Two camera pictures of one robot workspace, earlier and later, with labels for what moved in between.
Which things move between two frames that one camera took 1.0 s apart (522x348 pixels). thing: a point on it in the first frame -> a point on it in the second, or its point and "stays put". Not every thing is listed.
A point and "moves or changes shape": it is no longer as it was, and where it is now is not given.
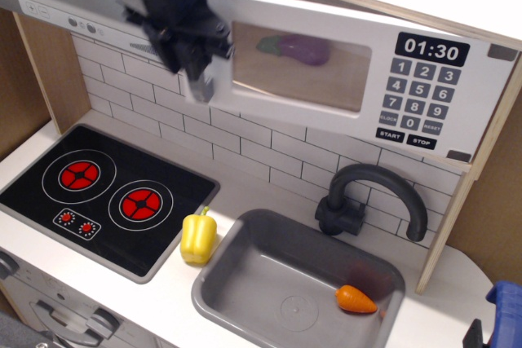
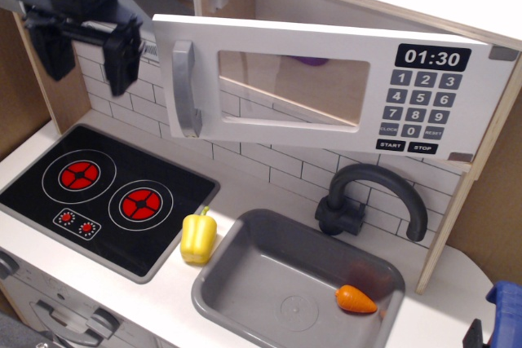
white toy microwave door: x=419 y=86 moves or changes shape
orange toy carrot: x=352 y=299 stays put
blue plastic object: x=507 y=297 stays put
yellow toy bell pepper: x=198 y=237 stays put
